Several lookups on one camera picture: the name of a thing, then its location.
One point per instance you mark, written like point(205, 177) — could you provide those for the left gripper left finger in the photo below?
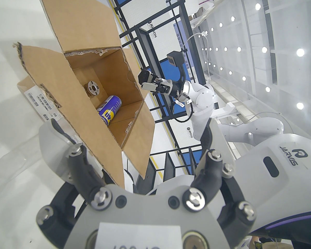
point(83, 167)

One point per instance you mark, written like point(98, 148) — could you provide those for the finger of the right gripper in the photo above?
point(145, 75)
point(150, 86)

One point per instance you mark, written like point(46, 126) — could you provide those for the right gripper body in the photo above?
point(174, 88)

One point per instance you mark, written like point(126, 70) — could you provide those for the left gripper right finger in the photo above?
point(210, 172)

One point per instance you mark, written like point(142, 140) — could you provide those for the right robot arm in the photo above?
point(203, 97)

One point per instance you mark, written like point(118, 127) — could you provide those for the blue white partition panel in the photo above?
point(168, 130)
point(145, 3)

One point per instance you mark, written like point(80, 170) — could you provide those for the blue spray can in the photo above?
point(110, 108)

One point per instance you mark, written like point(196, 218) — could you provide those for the robot body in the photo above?
point(274, 195)

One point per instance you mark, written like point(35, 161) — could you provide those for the large brown cardboard carton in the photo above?
point(67, 89)

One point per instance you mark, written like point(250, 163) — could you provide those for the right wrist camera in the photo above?
point(175, 58)

